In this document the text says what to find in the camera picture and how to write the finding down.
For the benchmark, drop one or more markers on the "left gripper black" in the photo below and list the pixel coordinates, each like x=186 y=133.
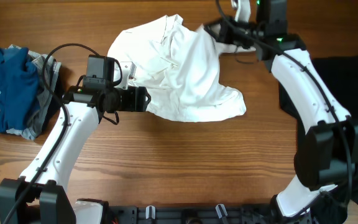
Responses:
x=137 y=98

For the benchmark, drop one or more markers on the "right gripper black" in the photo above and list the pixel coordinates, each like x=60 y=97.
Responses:
x=224 y=32

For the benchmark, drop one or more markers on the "white polo shirt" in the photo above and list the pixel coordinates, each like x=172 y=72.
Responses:
x=180 y=70

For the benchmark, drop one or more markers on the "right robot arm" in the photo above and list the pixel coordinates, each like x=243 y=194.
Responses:
x=328 y=156

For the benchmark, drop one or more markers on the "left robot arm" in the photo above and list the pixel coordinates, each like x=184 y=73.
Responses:
x=39 y=195

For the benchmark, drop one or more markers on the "grey folded garment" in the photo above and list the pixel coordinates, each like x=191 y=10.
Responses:
x=39 y=119

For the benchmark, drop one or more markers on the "blue folded polo shirt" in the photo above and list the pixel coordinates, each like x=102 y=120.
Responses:
x=19 y=84

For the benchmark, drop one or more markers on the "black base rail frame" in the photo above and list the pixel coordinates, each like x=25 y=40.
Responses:
x=218 y=214

